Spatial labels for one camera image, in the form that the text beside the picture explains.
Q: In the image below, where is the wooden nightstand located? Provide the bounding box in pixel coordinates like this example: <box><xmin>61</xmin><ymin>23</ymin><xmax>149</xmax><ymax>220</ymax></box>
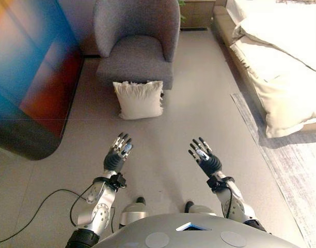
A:
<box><xmin>179</xmin><ymin>0</ymin><xmax>216</xmax><ymax>29</ymax></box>

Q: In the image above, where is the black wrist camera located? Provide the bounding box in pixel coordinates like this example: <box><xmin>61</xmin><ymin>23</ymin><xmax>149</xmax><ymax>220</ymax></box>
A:
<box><xmin>112</xmin><ymin>174</ymin><xmax>128</xmax><ymax>189</ymax></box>
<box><xmin>206</xmin><ymin>175</ymin><xmax>227</xmax><ymax>193</ymax></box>

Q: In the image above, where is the white fringed cushion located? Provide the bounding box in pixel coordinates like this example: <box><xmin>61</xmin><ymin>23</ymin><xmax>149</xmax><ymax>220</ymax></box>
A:
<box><xmin>112</xmin><ymin>80</ymin><xmax>164</xmax><ymax>120</ymax></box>

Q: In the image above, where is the beige fringed bed throw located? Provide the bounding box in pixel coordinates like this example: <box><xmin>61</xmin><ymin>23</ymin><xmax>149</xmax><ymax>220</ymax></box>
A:
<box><xmin>229</xmin><ymin>42</ymin><xmax>316</xmax><ymax>139</ymax></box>

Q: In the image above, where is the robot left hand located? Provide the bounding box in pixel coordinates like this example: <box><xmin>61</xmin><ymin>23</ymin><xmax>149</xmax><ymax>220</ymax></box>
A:
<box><xmin>103</xmin><ymin>132</ymin><xmax>134</xmax><ymax>173</ymax></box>

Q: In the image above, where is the grey robot torso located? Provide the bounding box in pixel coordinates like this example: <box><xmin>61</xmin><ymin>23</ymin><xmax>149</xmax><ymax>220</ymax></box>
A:
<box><xmin>92</xmin><ymin>213</ymin><xmax>301</xmax><ymax>248</ymax></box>

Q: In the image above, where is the white bed duvet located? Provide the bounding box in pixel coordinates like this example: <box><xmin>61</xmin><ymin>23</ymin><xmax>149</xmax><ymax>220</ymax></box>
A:
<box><xmin>226</xmin><ymin>0</ymin><xmax>316</xmax><ymax>72</ymax></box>

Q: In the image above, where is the silver robot leg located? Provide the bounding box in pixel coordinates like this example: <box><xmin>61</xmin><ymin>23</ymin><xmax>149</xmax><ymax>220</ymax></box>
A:
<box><xmin>119</xmin><ymin>196</ymin><xmax>150</xmax><ymax>228</ymax></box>
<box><xmin>184</xmin><ymin>200</ymin><xmax>217</xmax><ymax>216</ymax></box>

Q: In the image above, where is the black floor cable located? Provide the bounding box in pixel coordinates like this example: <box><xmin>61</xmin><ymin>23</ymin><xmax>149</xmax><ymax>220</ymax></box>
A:
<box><xmin>0</xmin><ymin>189</ymin><xmax>83</xmax><ymax>243</ymax></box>

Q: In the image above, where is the green potted plant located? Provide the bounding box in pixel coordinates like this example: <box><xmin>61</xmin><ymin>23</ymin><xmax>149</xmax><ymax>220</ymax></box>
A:
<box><xmin>179</xmin><ymin>0</ymin><xmax>186</xmax><ymax>23</ymax></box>

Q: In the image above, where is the grey patterned rug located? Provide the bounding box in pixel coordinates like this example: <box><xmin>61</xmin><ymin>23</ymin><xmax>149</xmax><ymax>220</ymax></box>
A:
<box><xmin>230</xmin><ymin>92</ymin><xmax>316</xmax><ymax>248</ymax></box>

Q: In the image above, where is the silver robot right leg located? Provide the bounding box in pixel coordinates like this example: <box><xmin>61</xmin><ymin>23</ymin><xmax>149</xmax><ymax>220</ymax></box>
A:
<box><xmin>184</xmin><ymin>200</ymin><xmax>217</xmax><ymax>216</ymax></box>

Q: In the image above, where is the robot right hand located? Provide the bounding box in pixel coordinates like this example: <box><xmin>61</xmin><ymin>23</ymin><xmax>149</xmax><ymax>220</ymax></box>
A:
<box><xmin>188</xmin><ymin>137</ymin><xmax>223</xmax><ymax>179</ymax></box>

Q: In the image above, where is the grey fabric armchair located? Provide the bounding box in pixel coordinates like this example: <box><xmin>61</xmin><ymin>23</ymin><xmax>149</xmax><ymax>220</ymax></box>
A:
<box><xmin>93</xmin><ymin>0</ymin><xmax>181</xmax><ymax>90</ymax></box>

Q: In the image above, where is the dark glossy cabinet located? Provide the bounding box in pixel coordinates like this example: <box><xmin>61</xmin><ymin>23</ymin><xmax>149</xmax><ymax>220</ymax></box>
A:
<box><xmin>0</xmin><ymin>0</ymin><xmax>84</xmax><ymax>161</ymax></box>

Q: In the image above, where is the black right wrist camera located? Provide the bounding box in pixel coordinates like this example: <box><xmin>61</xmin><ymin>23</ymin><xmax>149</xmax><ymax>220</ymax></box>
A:
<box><xmin>206</xmin><ymin>175</ymin><xmax>227</xmax><ymax>193</ymax></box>

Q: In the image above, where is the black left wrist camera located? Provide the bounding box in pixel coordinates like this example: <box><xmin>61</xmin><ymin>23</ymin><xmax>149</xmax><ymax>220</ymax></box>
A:
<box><xmin>112</xmin><ymin>174</ymin><xmax>128</xmax><ymax>189</ymax></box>

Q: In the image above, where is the silver robot left leg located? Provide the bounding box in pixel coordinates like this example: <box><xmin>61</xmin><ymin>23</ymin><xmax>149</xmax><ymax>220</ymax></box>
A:
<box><xmin>119</xmin><ymin>196</ymin><xmax>150</xmax><ymax>228</ymax></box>

